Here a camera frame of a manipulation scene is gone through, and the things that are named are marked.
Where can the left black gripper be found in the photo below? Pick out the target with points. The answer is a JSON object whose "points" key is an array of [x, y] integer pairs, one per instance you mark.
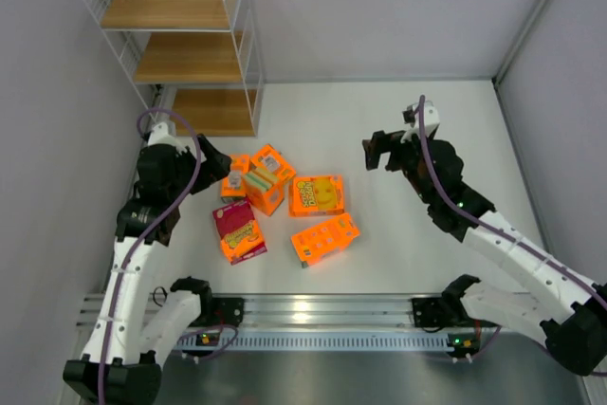
{"points": [[202, 164]]}

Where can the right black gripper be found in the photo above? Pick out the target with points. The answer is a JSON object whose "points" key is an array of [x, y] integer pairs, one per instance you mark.
{"points": [[394, 152]]}

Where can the striped sponge pack orange box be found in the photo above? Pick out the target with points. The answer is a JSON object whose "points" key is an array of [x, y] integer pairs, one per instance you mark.
{"points": [[264, 190]]}

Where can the pink sponge orange box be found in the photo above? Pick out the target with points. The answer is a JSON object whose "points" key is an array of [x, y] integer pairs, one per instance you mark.
{"points": [[240, 235]]}

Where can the yellow smiley sponge orange box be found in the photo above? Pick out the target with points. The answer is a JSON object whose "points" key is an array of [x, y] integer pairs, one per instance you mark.
{"points": [[318, 195]]}

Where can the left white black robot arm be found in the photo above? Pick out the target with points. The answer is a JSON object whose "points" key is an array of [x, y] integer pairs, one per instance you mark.
{"points": [[123, 359]]}

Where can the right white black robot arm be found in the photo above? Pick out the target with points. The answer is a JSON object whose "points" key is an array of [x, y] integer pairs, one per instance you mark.
{"points": [[561, 310]]}

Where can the slim orange sponge box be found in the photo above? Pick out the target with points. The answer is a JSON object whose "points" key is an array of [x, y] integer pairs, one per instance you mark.
{"points": [[232, 186]]}

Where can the orange box with barcode label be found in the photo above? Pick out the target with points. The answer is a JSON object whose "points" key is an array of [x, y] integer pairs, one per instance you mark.
{"points": [[272, 160]]}

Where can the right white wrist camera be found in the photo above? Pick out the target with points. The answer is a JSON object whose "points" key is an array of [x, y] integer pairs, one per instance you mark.
{"points": [[421, 119]]}

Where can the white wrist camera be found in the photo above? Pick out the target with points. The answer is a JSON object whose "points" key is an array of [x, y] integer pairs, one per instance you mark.
{"points": [[421, 119], [162, 133]]}

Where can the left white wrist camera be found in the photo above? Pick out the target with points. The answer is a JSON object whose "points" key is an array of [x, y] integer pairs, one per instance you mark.
{"points": [[162, 133]]}

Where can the aluminium mounting rail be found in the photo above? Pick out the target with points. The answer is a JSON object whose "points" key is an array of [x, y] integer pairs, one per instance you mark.
{"points": [[331, 311]]}

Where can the white wire wooden shelf unit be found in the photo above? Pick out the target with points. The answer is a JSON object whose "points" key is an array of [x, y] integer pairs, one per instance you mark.
{"points": [[198, 58]]}

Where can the grey slotted cable duct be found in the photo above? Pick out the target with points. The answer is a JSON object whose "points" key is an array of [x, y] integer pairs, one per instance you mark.
{"points": [[332, 341]]}

